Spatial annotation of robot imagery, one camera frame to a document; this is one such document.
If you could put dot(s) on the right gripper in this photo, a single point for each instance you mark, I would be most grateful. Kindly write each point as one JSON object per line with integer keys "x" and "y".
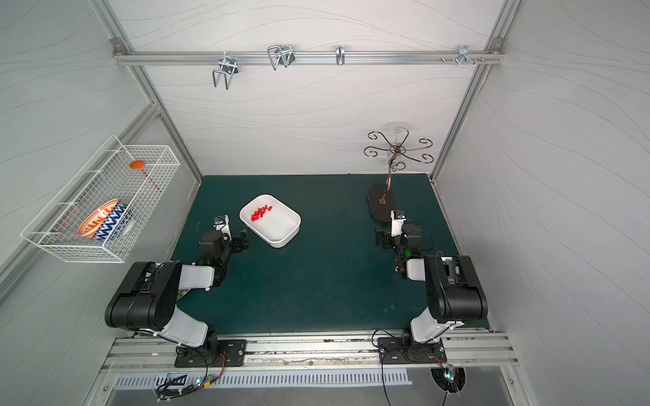
{"x": 383, "y": 238}

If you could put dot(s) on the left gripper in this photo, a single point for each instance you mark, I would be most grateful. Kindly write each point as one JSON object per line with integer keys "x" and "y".
{"x": 239, "y": 241}

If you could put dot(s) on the white plastic storage box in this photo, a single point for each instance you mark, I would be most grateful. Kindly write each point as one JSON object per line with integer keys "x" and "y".
{"x": 276, "y": 227}

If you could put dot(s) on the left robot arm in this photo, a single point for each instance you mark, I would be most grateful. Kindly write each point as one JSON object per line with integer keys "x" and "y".
{"x": 146, "y": 300}

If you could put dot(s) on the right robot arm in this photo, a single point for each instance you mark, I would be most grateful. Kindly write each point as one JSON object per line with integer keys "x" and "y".
{"x": 454, "y": 293}

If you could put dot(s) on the green table mat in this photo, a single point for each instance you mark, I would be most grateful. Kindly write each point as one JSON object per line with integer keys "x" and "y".
{"x": 331, "y": 277}

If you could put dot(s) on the blue white patterned bowl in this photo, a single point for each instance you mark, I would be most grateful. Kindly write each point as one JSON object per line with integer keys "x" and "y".
{"x": 117, "y": 221}

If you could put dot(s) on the orange white patterned bowl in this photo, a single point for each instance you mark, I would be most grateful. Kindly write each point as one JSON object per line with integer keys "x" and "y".
{"x": 93, "y": 222}

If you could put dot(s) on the metal hook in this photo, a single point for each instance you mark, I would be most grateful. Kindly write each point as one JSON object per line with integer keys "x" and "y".
{"x": 281, "y": 55}
{"x": 226, "y": 70}
{"x": 463, "y": 57}
{"x": 340, "y": 55}

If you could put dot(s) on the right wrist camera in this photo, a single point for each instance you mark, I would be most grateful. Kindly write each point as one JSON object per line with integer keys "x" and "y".
{"x": 398, "y": 219}

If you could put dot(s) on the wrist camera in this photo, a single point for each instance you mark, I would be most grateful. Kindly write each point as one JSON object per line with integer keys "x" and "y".
{"x": 398, "y": 219}
{"x": 221, "y": 223}

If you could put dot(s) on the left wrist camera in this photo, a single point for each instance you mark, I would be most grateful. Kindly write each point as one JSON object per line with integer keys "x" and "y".
{"x": 221, "y": 223}

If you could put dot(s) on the copper wire jewelry stand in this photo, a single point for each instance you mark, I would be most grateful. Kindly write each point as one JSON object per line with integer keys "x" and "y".
{"x": 380, "y": 196}

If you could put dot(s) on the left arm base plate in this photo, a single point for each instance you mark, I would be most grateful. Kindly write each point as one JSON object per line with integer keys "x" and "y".
{"x": 230, "y": 353}

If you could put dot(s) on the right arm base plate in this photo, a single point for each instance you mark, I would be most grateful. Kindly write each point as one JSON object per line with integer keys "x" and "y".
{"x": 411, "y": 350}

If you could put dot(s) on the white wire basket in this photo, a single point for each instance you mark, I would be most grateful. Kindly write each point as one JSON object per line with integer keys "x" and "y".
{"x": 105, "y": 176}

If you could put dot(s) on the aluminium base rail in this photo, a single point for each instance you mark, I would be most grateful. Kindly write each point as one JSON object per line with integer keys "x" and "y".
{"x": 360, "y": 349}

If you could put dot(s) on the aluminium cross rail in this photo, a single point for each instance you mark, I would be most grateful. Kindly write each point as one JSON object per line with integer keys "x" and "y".
{"x": 303, "y": 58}

